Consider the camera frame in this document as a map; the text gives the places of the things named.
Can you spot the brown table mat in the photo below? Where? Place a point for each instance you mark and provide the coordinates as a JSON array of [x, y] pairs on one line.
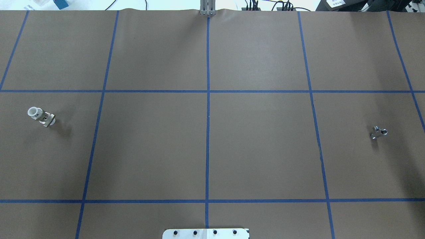
[[169, 120]]

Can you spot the white PPR valve with handle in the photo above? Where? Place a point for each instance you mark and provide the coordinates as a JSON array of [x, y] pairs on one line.
[[45, 118]]

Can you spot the aluminium frame post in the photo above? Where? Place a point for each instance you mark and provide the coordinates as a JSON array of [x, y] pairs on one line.
[[207, 8]]

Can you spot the teal box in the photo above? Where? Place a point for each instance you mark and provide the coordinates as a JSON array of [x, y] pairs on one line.
[[61, 4]]

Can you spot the small chrome pipe fitting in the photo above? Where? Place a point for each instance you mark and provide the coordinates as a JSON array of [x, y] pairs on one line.
[[378, 132]]

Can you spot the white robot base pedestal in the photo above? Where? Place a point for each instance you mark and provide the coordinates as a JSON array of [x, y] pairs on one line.
[[207, 233]]

